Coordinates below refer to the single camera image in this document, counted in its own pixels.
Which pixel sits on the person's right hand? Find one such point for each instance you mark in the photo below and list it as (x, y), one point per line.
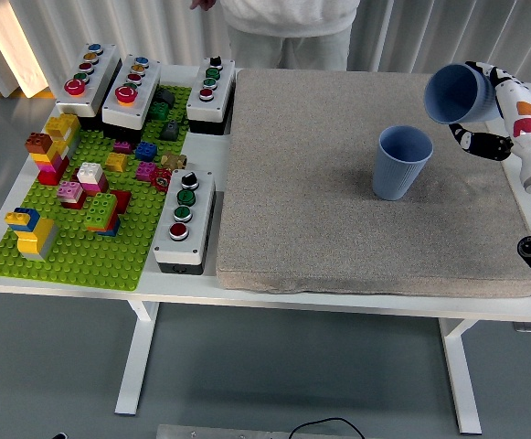
(203, 3)

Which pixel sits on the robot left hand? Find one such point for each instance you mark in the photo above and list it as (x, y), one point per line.
(60, 436)

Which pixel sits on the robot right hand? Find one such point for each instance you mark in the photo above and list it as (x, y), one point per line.
(530, 132)

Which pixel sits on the blue ribbed cup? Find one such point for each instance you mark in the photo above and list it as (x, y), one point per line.
(393, 178)
(452, 93)

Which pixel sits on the four-button control box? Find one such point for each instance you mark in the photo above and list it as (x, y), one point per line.
(221, 87)
(201, 215)

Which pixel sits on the person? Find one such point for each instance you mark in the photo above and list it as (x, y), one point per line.
(288, 18)

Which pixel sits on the five-button control box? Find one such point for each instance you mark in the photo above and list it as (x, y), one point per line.
(148, 81)
(105, 73)

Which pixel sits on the dark grey curved piece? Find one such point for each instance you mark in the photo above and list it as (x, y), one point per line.
(165, 97)

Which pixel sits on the white table leg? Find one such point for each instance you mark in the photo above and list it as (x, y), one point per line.
(461, 375)
(132, 366)

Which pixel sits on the dark green brick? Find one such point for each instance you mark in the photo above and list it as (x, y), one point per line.
(159, 112)

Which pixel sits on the white pleated curtain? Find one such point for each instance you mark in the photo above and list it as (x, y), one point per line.
(429, 32)

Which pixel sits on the brass pipe fitting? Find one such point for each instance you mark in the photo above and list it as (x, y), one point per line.
(173, 161)

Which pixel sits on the small magenta brick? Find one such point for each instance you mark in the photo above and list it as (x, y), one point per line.
(122, 147)

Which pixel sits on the green studded baseplate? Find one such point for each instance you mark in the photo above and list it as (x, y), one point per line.
(87, 260)

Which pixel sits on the red valve handwheel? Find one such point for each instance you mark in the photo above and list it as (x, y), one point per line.
(161, 179)

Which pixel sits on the yellow and white brick tower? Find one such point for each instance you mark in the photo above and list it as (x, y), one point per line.
(61, 125)

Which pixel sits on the blue yellow grey brick stack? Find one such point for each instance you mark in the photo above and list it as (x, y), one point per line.
(36, 238)

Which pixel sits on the white and pink brick stack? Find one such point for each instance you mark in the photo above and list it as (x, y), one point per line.
(89, 173)

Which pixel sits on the grey-brown foam mat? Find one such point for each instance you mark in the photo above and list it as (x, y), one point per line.
(301, 183)

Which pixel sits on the brown-topped brick tower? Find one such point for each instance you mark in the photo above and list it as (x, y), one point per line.
(39, 142)

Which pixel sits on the pink white red brick stack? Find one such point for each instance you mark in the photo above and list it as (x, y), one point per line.
(69, 189)

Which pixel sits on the green-topped brick stack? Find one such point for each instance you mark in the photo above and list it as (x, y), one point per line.
(100, 210)

